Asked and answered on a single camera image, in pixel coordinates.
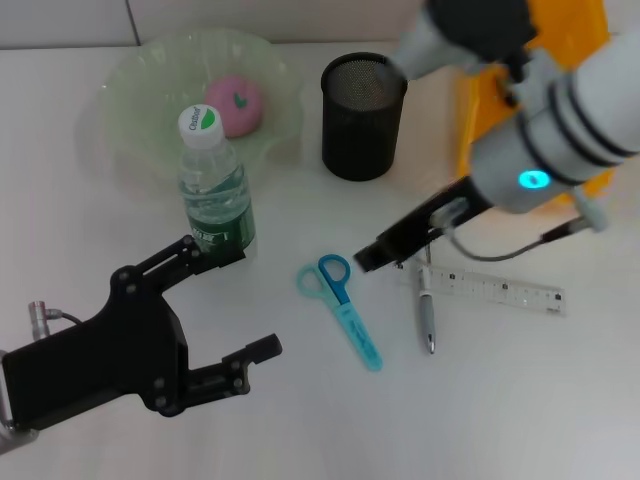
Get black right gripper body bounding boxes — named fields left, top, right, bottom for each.
left=381, top=174, right=495, bottom=260

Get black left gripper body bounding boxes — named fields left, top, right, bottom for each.
left=1, top=263, right=192, bottom=432

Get blue and teal scissors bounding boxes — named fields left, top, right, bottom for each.
left=296, top=253, right=384, bottom=374

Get water bottle with green label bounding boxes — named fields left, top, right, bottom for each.
left=177, top=103, right=257, bottom=261

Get pink peach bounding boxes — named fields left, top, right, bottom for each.
left=204, top=74, right=265, bottom=139

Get clear grey ballpoint pen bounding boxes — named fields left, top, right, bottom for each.
left=417, top=244, right=437, bottom=356

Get black mesh pen holder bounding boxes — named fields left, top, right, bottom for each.
left=320, top=51, right=409, bottom=182

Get transparent plastic ruler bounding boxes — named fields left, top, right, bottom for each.
left=394, top=262, right=568, bottom=317

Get green glass fruit plate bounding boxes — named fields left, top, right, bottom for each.
left=74, top=28, right=306, bottom=196

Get yellow plastic bin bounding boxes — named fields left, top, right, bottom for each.
left=454, top=0, right=616, bottom=206

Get left gripper cable connector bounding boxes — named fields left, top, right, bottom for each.
left=27, top=299, right=81, bottom=341

